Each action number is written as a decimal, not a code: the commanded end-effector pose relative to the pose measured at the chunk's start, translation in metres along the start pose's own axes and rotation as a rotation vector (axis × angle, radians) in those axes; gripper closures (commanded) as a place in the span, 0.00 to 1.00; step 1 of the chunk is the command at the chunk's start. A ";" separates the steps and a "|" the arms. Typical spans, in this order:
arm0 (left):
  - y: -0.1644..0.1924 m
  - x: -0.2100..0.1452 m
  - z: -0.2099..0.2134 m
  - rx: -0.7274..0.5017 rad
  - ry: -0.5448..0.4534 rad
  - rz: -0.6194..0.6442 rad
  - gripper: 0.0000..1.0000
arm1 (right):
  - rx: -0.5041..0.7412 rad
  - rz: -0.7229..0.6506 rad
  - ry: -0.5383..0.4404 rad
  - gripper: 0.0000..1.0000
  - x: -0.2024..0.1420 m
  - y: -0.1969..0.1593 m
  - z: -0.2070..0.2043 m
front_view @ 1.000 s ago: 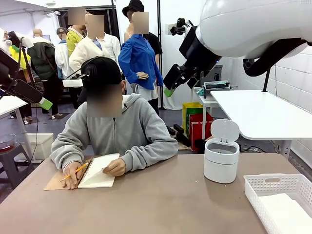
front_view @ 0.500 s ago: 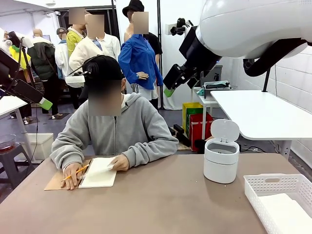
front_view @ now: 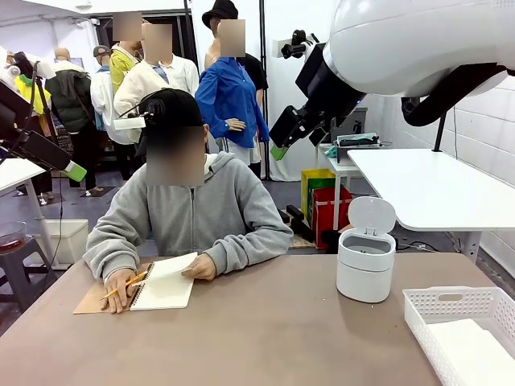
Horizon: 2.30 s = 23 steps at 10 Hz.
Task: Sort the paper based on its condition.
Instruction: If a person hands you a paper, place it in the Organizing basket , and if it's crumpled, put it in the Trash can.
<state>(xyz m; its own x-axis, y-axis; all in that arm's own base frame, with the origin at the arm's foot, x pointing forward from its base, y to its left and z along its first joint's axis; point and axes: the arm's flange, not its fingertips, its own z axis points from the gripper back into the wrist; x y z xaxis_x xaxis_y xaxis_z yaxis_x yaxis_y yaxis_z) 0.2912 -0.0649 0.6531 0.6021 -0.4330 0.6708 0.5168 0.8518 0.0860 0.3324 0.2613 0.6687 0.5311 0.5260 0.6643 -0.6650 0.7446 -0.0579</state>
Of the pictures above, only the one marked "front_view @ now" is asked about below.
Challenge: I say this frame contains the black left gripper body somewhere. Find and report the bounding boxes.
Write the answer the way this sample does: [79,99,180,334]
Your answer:
[0,80,32,140]

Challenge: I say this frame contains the black baseball cap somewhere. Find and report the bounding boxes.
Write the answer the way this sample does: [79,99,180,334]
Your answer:
[138,88,205,129]

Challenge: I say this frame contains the black tripod pole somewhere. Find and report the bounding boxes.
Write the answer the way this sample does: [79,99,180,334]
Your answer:
[432,112,450,153]

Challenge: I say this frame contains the white tilted table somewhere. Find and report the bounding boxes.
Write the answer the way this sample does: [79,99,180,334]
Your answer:
[0,157,69,270]

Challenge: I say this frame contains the yellow shirt mannequin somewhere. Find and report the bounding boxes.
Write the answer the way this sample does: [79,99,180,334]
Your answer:
[109,11,142,96]

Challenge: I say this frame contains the yellow green jacket mannequin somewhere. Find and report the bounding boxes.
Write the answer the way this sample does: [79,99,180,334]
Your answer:
[14,51,53,117]

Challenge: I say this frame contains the white floor storage bin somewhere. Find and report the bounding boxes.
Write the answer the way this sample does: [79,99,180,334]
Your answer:
[39,219,90,265]

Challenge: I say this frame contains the yellow bag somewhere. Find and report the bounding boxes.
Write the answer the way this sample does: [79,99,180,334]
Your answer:
[301,168,337,226]

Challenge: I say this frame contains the cream jacket mannequin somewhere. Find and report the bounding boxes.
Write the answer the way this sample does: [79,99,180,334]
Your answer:
[113,23,200,146]

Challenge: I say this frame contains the person's left hand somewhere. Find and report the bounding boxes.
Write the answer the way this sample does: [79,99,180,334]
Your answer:
[180,253,217,281]

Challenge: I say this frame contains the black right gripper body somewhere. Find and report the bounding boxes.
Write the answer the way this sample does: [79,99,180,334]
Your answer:
[295,43,366,120]

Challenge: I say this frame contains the white lidded trash can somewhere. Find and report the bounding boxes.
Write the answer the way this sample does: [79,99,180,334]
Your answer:
[336,195,398,304]

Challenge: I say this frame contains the gray box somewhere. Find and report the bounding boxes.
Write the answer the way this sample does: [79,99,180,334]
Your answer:
[348,106,368,137]

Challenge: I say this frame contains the wooden pallet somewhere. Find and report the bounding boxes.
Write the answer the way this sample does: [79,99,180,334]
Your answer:
[277,204,317,249]

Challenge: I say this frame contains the black bucket hat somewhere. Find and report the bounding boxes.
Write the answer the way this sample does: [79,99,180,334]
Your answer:
[201,0,239,30]

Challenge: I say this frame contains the white shirt capped mannequin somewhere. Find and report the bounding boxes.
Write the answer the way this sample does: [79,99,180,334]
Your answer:
[90,44,130,144]

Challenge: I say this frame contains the black backdrop stand pole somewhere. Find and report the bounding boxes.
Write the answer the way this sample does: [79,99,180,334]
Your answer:
[259,0,271,180]

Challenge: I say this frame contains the dark green vest mannequin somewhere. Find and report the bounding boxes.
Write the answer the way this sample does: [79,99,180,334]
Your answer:
[44,47,97,194]

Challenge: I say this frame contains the person's left forearm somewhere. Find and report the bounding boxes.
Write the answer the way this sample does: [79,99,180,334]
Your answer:
[207,231,294,278]

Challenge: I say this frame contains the black block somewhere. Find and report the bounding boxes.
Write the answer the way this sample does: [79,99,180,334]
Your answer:
[286,204,315,242]

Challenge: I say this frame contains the yellow pencil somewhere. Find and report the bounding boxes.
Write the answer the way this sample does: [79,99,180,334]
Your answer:
[101,271,148,301]

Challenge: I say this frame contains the person's right hand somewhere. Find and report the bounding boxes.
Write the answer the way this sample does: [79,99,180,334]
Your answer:
[100,268,140,314]

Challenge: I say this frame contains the red and yellow crates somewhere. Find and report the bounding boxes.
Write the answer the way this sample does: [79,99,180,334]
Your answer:
[311,187,354,250]

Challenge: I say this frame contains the glass bowl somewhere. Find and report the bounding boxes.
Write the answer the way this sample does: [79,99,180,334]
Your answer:
[0,220,28,248]

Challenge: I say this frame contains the white paper stack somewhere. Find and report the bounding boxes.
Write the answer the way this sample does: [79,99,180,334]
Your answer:
[425,318,515,386]

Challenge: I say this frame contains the gray zip hoodie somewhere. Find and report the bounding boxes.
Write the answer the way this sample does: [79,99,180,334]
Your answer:
[83,151,294,282]

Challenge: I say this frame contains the spiral notebook brown cover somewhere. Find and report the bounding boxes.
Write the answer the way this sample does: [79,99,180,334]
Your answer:
[72,252,199,315]

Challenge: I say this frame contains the large white desk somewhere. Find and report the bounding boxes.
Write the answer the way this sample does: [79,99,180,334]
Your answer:
[346,147,515,262]

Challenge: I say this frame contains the white head-mounted camera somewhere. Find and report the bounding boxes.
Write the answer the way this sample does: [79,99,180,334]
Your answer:
[113,113,148,131]

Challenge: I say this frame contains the white perforated plastic basket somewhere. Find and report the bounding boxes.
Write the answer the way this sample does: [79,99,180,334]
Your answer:
[402,285,515,386]

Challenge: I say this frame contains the blue shirt mannequin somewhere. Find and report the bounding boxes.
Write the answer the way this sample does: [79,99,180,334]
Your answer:
[195,38,270,168]

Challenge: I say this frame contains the gray tray with teal items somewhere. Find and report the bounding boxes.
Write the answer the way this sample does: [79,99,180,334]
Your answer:
[336,133,381,165]

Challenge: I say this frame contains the black t-shirt mannequin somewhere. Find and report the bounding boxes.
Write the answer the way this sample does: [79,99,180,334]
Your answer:
[241,52,270,92]

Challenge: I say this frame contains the gray stool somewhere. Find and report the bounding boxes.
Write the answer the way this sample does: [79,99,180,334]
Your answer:
[0,236,57,314]

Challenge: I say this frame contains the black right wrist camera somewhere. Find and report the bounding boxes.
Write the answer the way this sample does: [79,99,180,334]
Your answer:
[272,30,321,60]

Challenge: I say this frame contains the small white side table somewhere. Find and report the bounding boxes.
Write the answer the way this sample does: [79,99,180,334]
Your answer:
[316,142,363,190]

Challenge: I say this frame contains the person's right forearm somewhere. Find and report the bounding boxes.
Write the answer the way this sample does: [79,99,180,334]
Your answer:
[83,224,140,282]

